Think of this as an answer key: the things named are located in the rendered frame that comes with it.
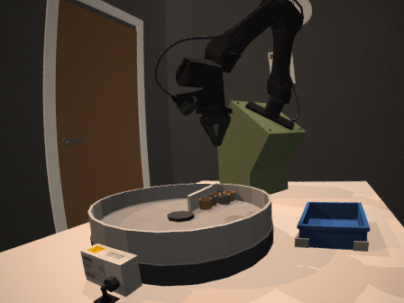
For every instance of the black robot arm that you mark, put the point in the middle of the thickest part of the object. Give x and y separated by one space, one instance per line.
205 73

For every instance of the blue open box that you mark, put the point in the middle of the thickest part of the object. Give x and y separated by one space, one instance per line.
333 225

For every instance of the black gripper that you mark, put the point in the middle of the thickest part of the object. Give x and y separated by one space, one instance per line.
219 115

